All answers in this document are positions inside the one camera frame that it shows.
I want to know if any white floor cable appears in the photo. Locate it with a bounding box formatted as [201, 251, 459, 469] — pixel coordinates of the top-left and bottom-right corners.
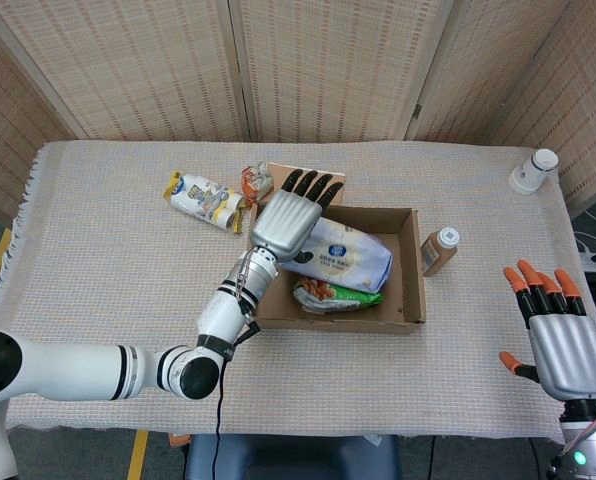
[572, 185, 596, 252]

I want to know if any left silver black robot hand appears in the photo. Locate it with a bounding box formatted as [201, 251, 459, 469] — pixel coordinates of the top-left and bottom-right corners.
[250, 168, 344, 265]

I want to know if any woven folding screen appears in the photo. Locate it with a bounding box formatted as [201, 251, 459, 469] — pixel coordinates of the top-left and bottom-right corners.
[0, 0, 596, 221]

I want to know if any yellow-white snack bag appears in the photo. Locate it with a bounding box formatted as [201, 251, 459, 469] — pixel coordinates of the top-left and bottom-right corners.
[163, 170, 247, 235]

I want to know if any large lavender tissue pack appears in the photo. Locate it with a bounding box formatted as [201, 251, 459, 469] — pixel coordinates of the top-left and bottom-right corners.
[280, 215, 394, 295]

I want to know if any right silver orange-tipped robot hand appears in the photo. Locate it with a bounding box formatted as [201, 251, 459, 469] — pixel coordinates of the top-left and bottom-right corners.
[497, 259, 596, 401]

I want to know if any beige woven tablecloth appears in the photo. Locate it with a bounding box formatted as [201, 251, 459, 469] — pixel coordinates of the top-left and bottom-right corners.
[0, 140, 596, 446]

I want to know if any crumpled orange white wrapper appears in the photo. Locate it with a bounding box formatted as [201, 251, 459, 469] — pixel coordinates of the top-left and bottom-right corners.
[240, 162, 275, 209]

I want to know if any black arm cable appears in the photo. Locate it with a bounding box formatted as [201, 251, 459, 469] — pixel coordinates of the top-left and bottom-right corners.
[213, 322, 262, 437]

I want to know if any open cardboard box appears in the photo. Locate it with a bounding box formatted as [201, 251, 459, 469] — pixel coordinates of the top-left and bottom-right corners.
[241, 162, 428, 335]

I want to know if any brown drink bottle white cap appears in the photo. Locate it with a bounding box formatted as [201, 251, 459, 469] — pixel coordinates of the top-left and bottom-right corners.
[420, 226, 462, 278]

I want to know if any green-orange snack packet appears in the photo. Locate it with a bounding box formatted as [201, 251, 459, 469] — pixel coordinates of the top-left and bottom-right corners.
[291, 278, 385, 315]

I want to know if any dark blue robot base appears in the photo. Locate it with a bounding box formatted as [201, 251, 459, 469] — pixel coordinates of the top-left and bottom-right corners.
[184, 433, 401, 480]

